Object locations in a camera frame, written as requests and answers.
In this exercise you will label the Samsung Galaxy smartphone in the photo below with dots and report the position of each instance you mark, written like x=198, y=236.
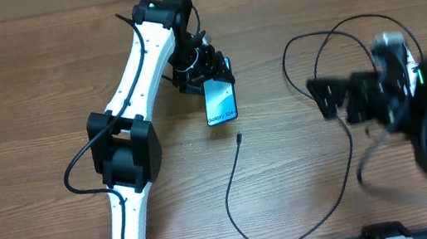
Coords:
x=220, y=102

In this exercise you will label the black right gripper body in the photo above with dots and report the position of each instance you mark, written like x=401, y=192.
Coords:
x=388, y=107

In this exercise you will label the white power strip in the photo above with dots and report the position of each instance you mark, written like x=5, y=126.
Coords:
x=412, y=62

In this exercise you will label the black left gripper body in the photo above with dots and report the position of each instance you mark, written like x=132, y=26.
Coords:
x=194, y=65

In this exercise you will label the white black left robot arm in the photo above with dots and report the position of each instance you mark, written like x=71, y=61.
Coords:
x=125, y=148

